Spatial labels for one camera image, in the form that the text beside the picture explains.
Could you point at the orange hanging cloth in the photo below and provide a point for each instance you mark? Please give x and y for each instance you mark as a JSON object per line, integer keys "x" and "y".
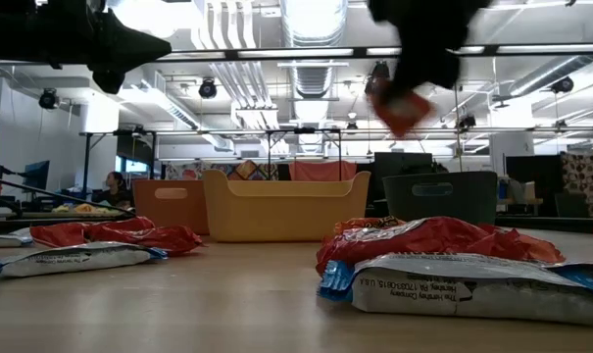
{"x": 320, "y": 171}

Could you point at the overhead beam with strip lights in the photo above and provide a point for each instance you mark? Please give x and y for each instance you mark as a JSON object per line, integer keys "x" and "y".
{"x": 231, "y": 54}

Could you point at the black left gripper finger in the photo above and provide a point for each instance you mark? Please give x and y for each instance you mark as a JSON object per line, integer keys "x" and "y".
{"x": 124, "y": 55}
{"x": 124, "y": 35}

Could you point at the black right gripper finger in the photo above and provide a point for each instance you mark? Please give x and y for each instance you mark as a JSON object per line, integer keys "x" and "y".
{"x": 443, "y": 66}
{"x": 410, "y": 68}

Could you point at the large silver ventilation duct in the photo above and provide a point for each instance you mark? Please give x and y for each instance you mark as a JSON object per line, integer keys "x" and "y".
{"x": 315, "y": 78}

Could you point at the black background rig frame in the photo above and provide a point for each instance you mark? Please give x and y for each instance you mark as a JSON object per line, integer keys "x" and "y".
{"x": 86, "y": 152}

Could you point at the orange Reese's pack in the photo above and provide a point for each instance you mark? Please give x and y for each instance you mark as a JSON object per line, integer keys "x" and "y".
{"x": 399, "y": 113}
{"x": 364, "y": 224}

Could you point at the yellow plastic bin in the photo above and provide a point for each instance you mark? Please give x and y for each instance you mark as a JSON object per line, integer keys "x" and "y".
{"x": 286, "y": 216}

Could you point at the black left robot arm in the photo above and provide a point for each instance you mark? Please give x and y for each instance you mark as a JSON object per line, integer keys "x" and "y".
{"x": 2, "y": 29}

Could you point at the black ceiling spotlight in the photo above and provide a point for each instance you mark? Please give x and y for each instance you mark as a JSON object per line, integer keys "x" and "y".
{"x": 380, "y": 71}
{"x": 48, "y": 99}
{"x": 208, "y": 89}
{"x": 563, "y": 85}
{"x": 467, "y": 121}

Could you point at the colourful patterned quilt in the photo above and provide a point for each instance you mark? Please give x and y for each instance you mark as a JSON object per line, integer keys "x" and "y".
{"x": 247, "y": 169}

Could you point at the black monitor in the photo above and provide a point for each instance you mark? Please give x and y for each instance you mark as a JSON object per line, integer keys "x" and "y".
{"x": 404, "y": 164}

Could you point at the red KitKat bar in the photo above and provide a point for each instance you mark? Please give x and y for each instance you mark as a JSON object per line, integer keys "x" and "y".
{"x": 56, "y": 235}
{"x": 154, "y": 240}
{"x": 423, "y": 240}
{"x": 531, "y": 247}

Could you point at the polka-dot cloth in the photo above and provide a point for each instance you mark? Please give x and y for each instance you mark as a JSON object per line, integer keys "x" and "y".
{"x": 590, "y": 181}

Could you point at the white blue Hershey's bar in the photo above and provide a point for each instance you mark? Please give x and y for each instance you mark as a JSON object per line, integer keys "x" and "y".
{"x": 70, "y": 260}
{"x": 472, "y": 294}
{"x": 4, "y": 240}

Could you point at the black screen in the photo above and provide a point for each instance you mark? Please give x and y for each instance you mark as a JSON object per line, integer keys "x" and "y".
{"x": 533, "y": 169}

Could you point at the seated person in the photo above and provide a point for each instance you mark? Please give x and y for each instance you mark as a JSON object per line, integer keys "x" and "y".
{"x": 117, "y": 193}

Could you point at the tray of yellow items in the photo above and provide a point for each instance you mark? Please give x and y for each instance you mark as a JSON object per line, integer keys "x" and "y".
{"x": 85, "y": 209}

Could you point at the orange plastic bin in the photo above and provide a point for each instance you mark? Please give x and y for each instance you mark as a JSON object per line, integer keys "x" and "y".
{"x": 149, "y": 216}

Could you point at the teal plastic bin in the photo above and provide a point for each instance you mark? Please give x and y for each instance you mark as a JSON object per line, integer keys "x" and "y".
{"x": 467, "y": 196}

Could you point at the dark computer monitor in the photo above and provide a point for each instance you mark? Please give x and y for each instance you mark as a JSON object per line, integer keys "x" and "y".
{"x": 36, "y": 175}

